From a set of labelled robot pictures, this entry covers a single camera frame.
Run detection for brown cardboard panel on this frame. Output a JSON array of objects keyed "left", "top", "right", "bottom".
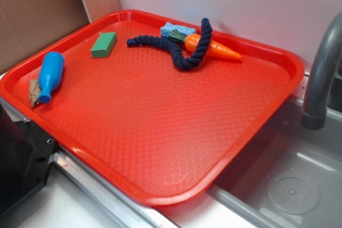
[{"left": 0, "top": 0, "right": 122, "bottom": 75}]

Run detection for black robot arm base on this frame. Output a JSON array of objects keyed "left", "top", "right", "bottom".
[{"left": 1, "top": 107, "right": 57, "bottom": 217}]

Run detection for red plastic tray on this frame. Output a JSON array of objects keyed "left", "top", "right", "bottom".
[{"left": 1, "top": 10, "right": 304, "bottom": 206}]

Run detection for blue sponge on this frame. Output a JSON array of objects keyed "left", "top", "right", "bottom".
[{"left": 160, "top": 22, "right": 197, "bottom": 37}]

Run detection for brown wood piece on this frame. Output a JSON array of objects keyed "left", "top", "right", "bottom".
[{"left": 29, "top": 78, "right": 42, "bottom": 107}]

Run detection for blue plastic bottle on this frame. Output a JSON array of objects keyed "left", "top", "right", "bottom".
[{"left": 38, "top": 52, "right": 65, "bottom": 104}]

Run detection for green rectangular block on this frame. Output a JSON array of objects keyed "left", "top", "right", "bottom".
[{"left": 90, "top": 32, "right": 117, "bottom": 58}]

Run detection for grey faucet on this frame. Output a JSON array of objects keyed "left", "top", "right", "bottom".
[{"left": 301, "top": 13, "right": 341, "bottom": 130}]

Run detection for orange toy carrot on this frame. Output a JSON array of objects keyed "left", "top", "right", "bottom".
[{"left": 168, "top": 29, "right": 242, "bottom": 60}]

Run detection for grey sink basin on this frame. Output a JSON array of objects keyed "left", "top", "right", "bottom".
[{"left": 160, "top": 97, "right": 342, "bottom": 228}]

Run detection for dark blue rope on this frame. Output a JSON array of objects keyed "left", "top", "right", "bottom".
[{"left": 126, "top": 18, "right": 213, "bottom": 72}]

